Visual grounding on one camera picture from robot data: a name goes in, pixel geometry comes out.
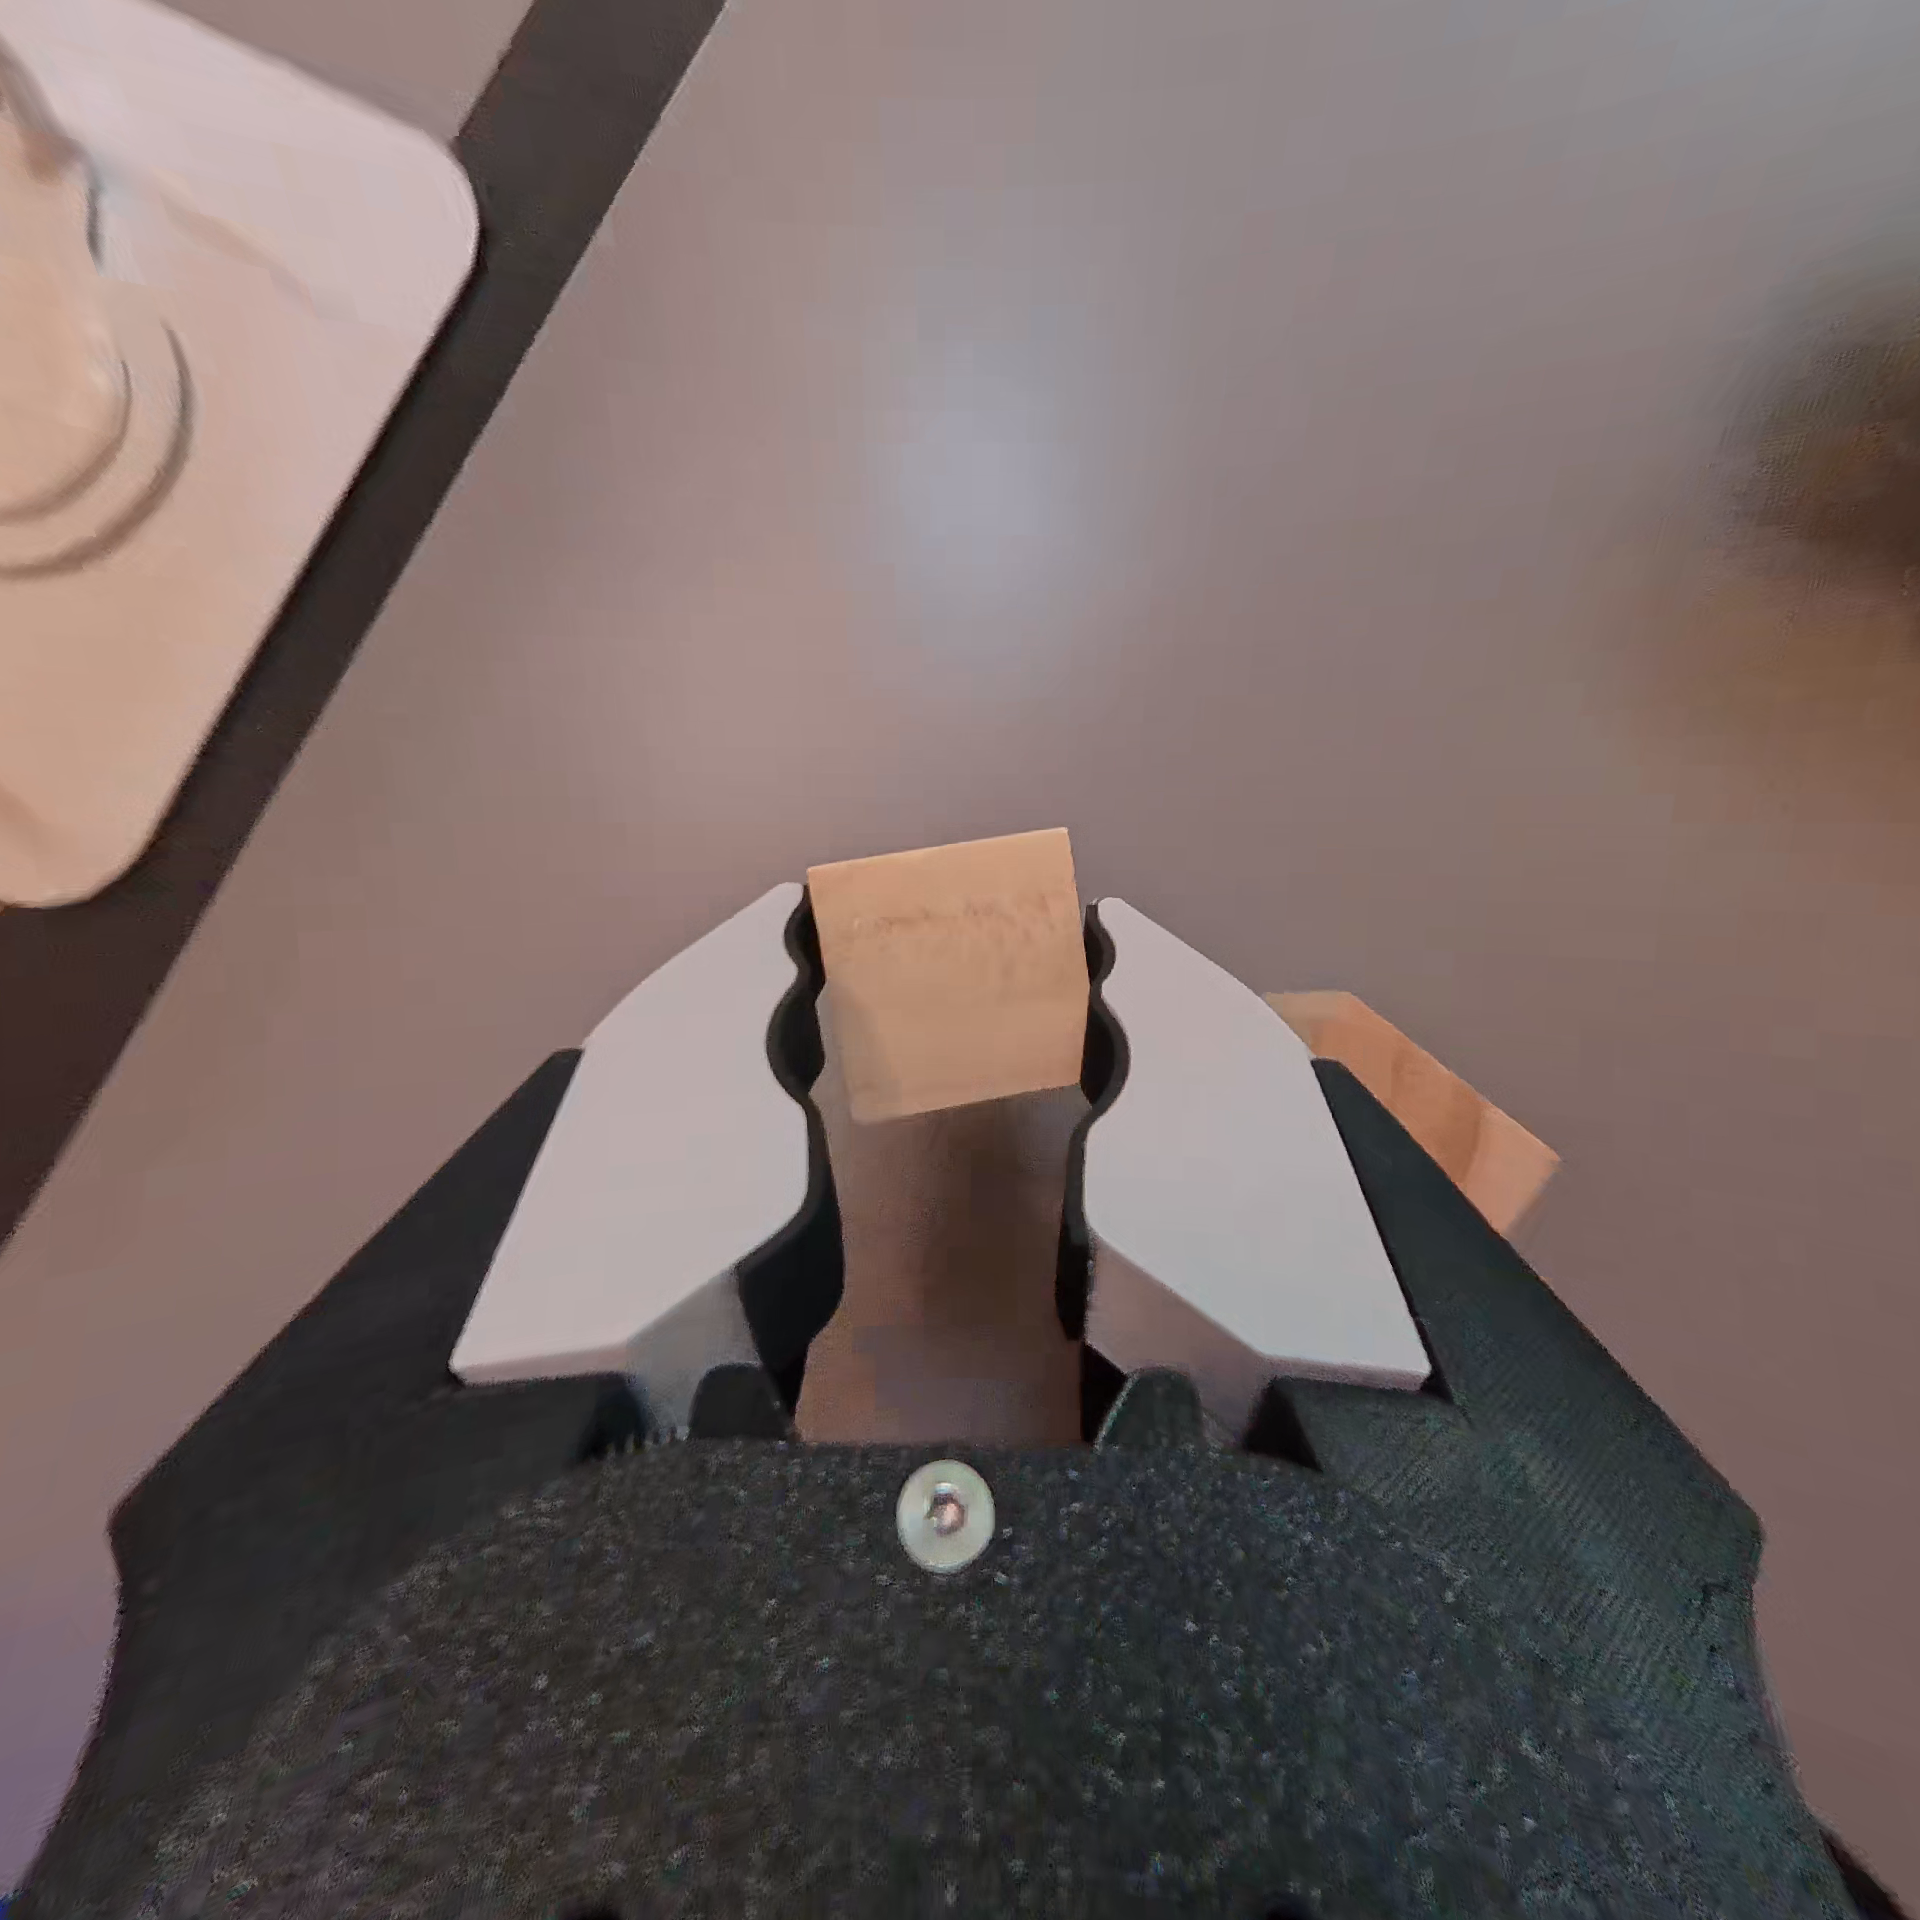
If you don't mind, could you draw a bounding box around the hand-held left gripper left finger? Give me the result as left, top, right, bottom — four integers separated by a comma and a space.
447, 882, 837, 1441

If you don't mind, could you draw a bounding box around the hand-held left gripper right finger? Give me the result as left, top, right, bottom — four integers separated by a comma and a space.
1058, 895, 1432, 1431

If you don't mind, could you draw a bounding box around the small wooden cube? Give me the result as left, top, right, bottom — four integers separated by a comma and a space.
807, 826, 1086, 1125

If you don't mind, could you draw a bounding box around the large wooden cube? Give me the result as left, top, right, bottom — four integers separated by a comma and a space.
1264, 989, 1560, 1241

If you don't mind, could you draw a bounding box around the pale wooden board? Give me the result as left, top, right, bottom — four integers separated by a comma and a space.
0, 0, 481, 913

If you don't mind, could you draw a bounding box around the clear glass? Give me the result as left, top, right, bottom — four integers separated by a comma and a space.
0, 30, 200, 581

